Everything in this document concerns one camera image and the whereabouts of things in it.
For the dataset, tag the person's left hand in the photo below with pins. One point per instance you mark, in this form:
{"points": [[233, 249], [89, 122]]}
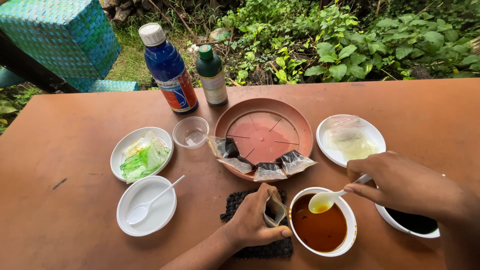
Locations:
{"points": [[247, 223]]}

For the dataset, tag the person's right hand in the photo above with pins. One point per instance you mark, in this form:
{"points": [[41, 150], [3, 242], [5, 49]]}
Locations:
{"points": [[405, 183]]}

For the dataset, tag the small clear plastic bag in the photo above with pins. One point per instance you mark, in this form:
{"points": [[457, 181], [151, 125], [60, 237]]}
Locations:
{"points": [[276, 212]]}

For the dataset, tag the white plastic spoon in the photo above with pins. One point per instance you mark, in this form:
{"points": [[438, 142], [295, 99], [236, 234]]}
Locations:
{"points": [[322, 202], [140, 212]]}

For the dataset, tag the black woven mat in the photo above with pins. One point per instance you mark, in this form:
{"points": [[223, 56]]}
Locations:
{"points": [[236, 204]]}

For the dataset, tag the white bowl of black liquid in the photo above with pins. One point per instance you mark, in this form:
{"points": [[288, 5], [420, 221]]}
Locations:
{"points": [[408, 223]]}

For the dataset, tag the clear bag of dark liquid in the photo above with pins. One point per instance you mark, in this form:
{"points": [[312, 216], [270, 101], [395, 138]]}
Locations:
{"points": [[294, 161], [238, 164], [269, 171], [227, 147]]}

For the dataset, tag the white plate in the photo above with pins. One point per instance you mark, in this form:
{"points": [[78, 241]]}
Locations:
{"points": [[373, 133], [123, 150]]}

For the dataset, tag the pile of clear zip bags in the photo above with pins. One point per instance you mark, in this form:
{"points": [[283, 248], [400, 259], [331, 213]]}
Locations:
{"points": [[350, 140]]}

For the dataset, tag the white bowl of brown liquid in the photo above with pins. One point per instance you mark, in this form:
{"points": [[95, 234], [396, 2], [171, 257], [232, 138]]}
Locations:
{"points": [[318, 228]]}

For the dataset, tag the empty white bowl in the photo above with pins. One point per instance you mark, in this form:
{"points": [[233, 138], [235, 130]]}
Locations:
{"points": [[157, 210]]}

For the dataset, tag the terracotta plastic plant saucer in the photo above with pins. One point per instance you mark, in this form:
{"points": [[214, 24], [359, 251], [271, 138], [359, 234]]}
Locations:
{"points": [[262, 131]]}

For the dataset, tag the small clear plastic cup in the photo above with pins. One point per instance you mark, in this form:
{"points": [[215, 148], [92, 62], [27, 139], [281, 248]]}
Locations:
{"points": [[190, 132]]}

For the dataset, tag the pile of green liquid bags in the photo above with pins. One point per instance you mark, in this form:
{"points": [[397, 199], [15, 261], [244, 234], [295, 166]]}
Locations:
{"points": [[144, 159]]}

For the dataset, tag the dark green bottle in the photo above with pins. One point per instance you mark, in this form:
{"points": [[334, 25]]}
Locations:
{"points": [[212, 77]]}

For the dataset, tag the green plants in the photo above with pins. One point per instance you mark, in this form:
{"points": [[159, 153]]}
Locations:
{"points": [[337, 41]]}

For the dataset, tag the blue bottle with white cap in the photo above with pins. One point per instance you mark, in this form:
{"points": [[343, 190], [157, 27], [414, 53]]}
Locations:
{"points": [[168, 71]]}

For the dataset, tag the pile of wood logs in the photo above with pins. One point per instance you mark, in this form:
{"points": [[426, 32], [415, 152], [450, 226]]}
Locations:
{"points": [[122, 9]]}

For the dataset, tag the blue green woven box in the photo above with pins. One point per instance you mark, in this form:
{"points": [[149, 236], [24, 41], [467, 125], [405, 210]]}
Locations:
{"points": [[63, 37]]}

